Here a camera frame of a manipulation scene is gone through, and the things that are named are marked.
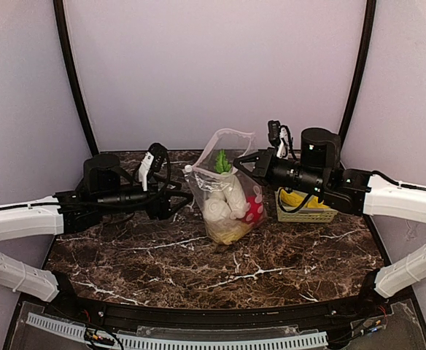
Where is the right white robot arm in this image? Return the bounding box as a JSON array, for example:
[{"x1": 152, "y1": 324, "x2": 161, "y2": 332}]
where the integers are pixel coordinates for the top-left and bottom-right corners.
[{"x1": 233, "y1": 121, "x2": 426, "y2": 300}]

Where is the right black frame post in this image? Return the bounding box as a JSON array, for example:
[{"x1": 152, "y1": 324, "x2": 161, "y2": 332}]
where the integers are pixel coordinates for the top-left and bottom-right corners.
[{"x1": 338, "y1": 0, "x2": 377, "y2": 144}]

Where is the white slotted cable duct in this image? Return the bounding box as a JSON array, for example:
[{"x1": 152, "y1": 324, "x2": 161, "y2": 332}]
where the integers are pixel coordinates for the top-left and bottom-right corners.
[{"x1": 26, "y1": 312, "x2": 329, "y2": 349}]

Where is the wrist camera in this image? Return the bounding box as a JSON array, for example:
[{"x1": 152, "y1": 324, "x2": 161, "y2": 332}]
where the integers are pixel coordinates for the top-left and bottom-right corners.
[
  {"x1": 132, "y1": 142, "x2": 169, "y2": 192},
  {"x1": 268, "y1": 120, "x2": 297, "y2": 160}
]

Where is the left black frame post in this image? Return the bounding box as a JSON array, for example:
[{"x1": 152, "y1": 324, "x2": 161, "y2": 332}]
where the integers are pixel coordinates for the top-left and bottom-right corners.
[{"x1": 53, "y1": 0, "x2": 99, "y2": 156}]

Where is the grey toy mushroom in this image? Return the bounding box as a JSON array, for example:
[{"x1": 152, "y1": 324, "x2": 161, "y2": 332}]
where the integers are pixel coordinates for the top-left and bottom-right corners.
[{"x1": 203, "y1": 191, "x2": 231, "y2": 225}]

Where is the black front table rail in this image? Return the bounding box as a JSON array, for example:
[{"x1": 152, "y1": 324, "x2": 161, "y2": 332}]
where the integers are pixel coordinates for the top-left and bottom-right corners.
[{"x1": 45, "y1": 272, "x2": 387, "y2": 330}]

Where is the toy napa cabbage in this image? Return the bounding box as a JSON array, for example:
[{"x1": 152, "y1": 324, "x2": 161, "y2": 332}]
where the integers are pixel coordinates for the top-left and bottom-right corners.
[{"x1": 206, "y1": 221, "x2": 252, "y2": 245}]

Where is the white toy radish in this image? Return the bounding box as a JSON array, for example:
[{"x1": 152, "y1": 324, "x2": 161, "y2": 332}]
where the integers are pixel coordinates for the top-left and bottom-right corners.
[{"x1": 214, "y1": 149, "x2": 248, "y2": 219}]

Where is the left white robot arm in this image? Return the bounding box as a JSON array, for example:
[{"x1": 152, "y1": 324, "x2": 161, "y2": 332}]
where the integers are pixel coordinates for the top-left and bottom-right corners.
[{"x1": 0, "y1": 144, "x2": 193, "y2": 303}]

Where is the red toy pepper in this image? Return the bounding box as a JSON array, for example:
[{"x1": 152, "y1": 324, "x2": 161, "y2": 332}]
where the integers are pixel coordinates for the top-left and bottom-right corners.
[{"x1": 241, "y1": 195, "x2": 265, "y2": 225}]

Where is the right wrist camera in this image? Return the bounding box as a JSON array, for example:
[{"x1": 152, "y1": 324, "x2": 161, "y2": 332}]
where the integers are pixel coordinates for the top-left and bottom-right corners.
[{"x1": 268, "y1": 120, "x2": 297, "y2": 160}]

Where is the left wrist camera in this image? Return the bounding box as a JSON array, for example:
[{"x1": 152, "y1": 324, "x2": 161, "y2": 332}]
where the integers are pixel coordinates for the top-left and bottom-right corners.
[{"x1": 132, "y1": 142, "x2": 169, "y2": 192}]

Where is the clear zip top bag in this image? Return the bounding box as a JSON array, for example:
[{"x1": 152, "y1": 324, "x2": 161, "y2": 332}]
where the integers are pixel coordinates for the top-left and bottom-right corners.
[{"x1": 183, "y1": 128, "x2": 267, "y2": 245}]

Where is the green perforated plastic basket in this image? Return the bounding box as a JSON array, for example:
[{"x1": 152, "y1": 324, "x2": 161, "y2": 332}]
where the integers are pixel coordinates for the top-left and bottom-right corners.
[{"x1": 275, "y1": 190, "x2": 338, "y2": 223}]

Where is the yellow toy corn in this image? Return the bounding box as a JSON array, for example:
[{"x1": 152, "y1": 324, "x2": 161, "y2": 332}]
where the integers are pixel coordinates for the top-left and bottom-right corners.
[{"x1": 279, "y1": 190, "x2": 309, "y2": 208}]

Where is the black frame post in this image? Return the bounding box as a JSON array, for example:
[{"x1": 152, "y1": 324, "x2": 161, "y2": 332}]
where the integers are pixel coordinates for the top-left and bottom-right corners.
[
  {"x1": 53, "y1": 0, "x2": 99, "y2": 156},
  {"x1": 338, "y1": 0, "x2": 377, "y2": 144}
]

